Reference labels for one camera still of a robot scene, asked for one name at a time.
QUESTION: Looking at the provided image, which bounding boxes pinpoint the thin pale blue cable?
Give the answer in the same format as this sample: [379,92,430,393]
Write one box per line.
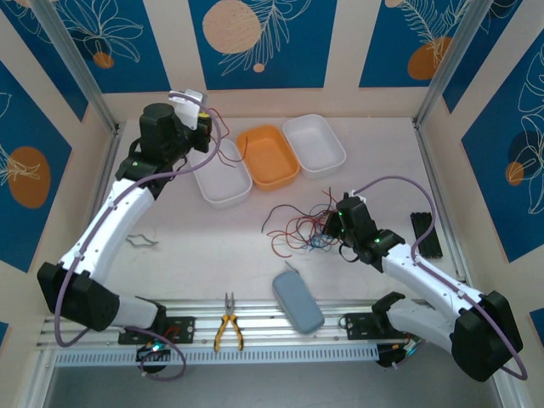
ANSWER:
[297,237,326,255]

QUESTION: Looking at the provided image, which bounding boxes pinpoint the thin bright red cable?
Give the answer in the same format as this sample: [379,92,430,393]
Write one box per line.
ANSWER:
[261,202,341,259]

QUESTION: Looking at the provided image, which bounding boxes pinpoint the white plastic tray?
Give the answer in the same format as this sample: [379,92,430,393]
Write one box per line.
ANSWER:
[190,138,254,211]
[281,113,348,179]

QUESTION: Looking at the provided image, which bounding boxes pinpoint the bundle of black strips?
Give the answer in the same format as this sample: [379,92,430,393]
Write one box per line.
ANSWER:
[410,211,444,260]

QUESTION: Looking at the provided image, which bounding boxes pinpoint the orange plastic tray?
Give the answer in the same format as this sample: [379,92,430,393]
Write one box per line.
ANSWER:
[235,123,301,193]

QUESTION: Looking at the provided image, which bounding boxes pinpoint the grey zipper pouch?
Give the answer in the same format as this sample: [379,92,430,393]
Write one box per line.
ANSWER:
[271,261,326,335]

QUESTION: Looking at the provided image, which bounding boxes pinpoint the metal forceps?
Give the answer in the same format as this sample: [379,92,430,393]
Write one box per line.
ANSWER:
[126,231,161,250]

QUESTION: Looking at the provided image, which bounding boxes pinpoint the small circuit board with LED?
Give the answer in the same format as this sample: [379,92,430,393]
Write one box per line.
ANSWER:
[135,341,172,363]
[377,342,426,369]

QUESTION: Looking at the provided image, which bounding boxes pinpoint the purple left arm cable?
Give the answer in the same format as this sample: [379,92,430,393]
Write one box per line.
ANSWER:
[54,93,222,383]

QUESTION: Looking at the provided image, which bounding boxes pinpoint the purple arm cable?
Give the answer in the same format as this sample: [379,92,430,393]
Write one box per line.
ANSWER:
[54,93,222,383]
[354,176,530,382]

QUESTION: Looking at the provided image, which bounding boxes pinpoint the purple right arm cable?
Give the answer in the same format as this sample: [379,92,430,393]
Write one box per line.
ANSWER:
[354,176,530,382]

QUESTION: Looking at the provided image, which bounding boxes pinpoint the blue floral wall panel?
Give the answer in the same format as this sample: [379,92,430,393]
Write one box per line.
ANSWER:
[359,0,473,89]
[0,59,73,274]
[188,0,339,91]
[0,0,89,123]
[441,0,526,115]
[54,0,173,94]
[461,29,544,264]

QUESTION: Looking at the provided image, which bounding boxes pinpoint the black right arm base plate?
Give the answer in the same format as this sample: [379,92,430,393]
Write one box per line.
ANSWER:
[342,312,386,342]

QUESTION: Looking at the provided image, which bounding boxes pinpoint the aluminium rail frame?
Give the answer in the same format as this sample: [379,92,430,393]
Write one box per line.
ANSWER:
[36,297,511,354]

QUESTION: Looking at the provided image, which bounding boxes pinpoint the aluminium corner post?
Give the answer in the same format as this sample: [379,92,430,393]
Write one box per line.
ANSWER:
[30,0,122,136]
[412,0,489,128]

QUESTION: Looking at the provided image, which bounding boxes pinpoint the yellow-handled pliers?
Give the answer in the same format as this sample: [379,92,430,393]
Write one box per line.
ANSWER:
[212,291,246,353]

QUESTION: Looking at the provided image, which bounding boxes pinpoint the grey slotted cable duct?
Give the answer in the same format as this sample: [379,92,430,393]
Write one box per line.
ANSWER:
[54,344,380,367]

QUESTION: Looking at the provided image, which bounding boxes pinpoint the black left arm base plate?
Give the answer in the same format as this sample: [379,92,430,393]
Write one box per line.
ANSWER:
[117,314,197,346]

